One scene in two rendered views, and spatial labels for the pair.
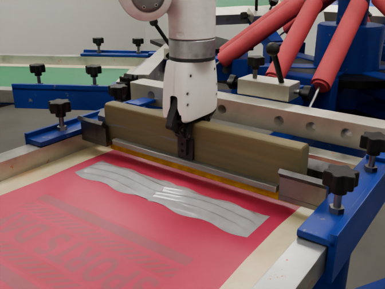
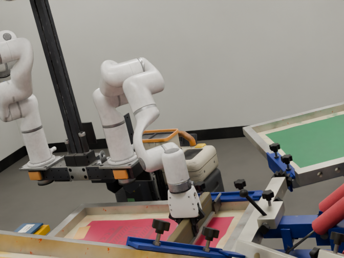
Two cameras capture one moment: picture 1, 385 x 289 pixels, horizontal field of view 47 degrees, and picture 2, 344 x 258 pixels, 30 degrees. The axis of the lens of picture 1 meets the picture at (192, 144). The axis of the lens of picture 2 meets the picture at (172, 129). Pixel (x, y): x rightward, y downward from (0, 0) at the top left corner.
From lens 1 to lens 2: 209 cm
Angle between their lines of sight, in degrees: 75
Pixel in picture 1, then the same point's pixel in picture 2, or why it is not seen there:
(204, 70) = (178, 196)
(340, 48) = (337, 205)
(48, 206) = (149, 230)
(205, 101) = (183, 211)
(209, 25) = (171, 178)
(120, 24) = not seen: outside the picture
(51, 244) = (123, 242)
